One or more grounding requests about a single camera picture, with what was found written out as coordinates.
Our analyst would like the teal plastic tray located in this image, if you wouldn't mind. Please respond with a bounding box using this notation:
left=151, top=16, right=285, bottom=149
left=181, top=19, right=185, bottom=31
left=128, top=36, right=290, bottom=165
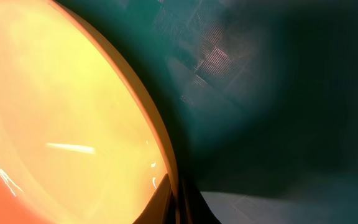
left=62, top=0, right=358, bottom=223

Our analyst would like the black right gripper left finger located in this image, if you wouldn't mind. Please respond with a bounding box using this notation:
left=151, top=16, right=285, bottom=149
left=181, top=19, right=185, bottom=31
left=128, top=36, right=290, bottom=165
left=134, top=174, right=176, bottom=224

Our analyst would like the yellow plate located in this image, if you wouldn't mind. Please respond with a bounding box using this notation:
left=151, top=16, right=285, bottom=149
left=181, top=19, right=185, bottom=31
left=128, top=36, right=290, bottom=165
left=0, top=1, right=179, bottom=223

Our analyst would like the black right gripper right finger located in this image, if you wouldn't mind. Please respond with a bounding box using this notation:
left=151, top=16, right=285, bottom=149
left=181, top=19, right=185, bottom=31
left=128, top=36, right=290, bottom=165
left=180, top=177, right=221, bottom=224

